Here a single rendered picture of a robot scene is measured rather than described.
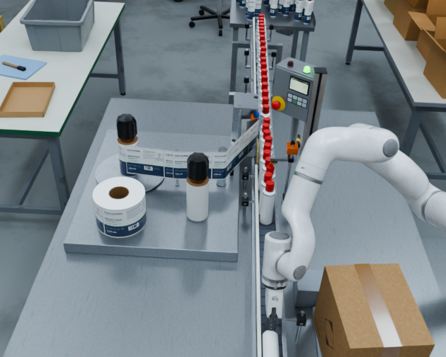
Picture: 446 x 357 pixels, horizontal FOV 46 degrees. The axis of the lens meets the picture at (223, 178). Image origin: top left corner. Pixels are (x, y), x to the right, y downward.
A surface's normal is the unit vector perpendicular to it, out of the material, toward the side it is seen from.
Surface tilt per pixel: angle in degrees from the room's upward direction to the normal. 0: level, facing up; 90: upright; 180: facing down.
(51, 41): 95
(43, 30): 95
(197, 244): 0
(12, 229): 0
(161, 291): 0
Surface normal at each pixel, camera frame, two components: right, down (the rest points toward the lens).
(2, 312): 0.04, -0.79
